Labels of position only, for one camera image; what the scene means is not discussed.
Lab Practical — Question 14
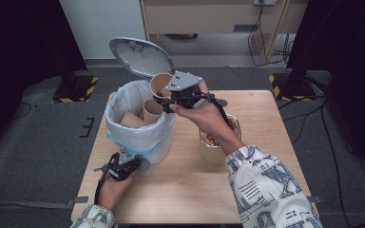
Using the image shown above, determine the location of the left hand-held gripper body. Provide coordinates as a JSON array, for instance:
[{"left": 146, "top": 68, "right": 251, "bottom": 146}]
[{"left": 94, "top": 148, "right": 143, "bottom": 182}]

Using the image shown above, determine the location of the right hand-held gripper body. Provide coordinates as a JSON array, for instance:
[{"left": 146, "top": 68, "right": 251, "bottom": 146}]
[{"left": 162, "top": 70, "right": 230, "bottom": 110}]

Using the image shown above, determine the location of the grey trash can pedal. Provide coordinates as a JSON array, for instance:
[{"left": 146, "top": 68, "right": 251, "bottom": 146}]
[{"left": 137, "top": 156, "right": 152, "bottom": 173}]

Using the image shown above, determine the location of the brown paper cup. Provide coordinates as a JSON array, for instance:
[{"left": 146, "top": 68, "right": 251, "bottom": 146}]
[
  {"left": 143, "top": 98, "right": 165, "bottom": 125},
  {"left": 149, "top": 72, "right": 175, "bottom": 100},
  {"left": 120, "top": 109, "right": 146, "bottom": 129}
]

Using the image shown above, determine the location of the white pedal trash can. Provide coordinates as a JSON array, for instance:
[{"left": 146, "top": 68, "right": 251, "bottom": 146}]
[{"left": 105, "top": 79, "right": 177, "bottom": 166}]

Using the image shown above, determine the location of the grey-blue trash can lid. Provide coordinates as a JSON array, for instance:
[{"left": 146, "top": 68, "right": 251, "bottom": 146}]
[{"left": 108, "top": 36, "right": 176, "bottom": 81}]

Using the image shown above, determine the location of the person's left hand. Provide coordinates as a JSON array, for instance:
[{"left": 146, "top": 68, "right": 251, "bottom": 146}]
[{"left": 96, "top": 170, "right": 138, "bottom": 213}]

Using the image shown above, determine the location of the person's right hand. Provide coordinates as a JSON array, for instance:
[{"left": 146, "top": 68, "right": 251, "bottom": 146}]
[{"left": 169, "top": 80, "right": 245, "bottom": 157}]

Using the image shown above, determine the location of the white plastic bin liner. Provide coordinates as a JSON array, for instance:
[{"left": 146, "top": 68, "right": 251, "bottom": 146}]
[{"left": 105, "top": 79, "right": 177, "bottom": 157}]

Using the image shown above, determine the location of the bowl of red snacks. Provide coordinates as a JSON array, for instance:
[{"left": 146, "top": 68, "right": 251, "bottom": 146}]
[{"left": 202, "top": 116, "right": 240, "bottom": 147}]

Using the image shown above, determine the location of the white square bowl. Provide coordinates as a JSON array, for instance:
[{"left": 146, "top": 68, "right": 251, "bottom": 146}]
[{"left": 198, "top": 113, "right": 243, "bottom": 165}]

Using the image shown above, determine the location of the light wooden desk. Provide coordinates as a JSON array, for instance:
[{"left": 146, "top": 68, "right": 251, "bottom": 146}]
[{"left": 139, "top": 0, "right": 310, "bottom": 66}]

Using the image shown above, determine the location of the hazard striped stand base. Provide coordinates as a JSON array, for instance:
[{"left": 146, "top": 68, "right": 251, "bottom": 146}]
[
  {"left": 268, "top": 72, "right": 317, "bottom": 103},
  {"left": 51, "top": 74, "right": 100, "bottom": 104}
]

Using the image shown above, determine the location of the white cabinet panel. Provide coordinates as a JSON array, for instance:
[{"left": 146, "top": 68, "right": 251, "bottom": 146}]
[{"left": 58, "top": 0, "right": 150, "bottom": 60}]

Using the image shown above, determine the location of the white power strip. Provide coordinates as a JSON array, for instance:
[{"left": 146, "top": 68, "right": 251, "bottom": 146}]
[{"left": 254, "top": 0, "right": 278, "bottom": 7}]

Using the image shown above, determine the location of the black curtain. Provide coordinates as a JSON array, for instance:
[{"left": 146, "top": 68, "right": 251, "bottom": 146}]
[
  {"left": 286, "top": 0, "right": 365, "bottom": 180},
  {"left": 0, "top": 0, "right": 87, "bottom": 161}
]

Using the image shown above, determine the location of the black strap of left gripper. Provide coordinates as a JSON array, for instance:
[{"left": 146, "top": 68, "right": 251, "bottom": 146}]
[{"left": 93, "top": 164, "right": 110, "bottom": 206}]

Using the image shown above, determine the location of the black strap of gripper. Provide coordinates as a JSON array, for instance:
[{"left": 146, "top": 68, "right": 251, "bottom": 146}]
[
  {"left": 93, "top": 164, "right": 110, "bottom": 206},
  {"left": 206, "top": 92, "right": 231, "bottom": 126}
]

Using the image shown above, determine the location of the black strap of right gripper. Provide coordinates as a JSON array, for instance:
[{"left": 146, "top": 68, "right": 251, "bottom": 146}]
[{"left": 206, "top": 92, "right": 231, "bottom": 126}]

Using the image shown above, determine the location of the grey table strap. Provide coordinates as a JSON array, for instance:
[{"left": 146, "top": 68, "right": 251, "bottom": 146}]
[
  {"left": 65, "top": 196, "right": 89, "bottom": 209},
  {"left": 307, "top": 195, "right": 324, "bottom": 205}
]

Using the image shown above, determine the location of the black hanging cable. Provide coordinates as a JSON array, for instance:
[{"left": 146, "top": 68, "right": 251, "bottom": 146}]
[{"left": 247, "top": 1, "right": 287, "bottom": 67}]

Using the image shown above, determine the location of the bundle of cables by desk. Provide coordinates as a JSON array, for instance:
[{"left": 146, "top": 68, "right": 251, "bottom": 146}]
[{"left": 271, "top": 32, "right": 297, "bottom": 66}]

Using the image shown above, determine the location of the thin black floor cable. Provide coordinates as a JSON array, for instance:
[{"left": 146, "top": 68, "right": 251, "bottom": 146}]
[{"left": 11, "top": 101, "right": 33, "bottom": 120}]

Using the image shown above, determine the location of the long black floor cable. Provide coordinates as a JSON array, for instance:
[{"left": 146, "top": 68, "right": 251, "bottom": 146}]
[{"left": 318, "top": 104, "right": 355, "bottom": 228}]

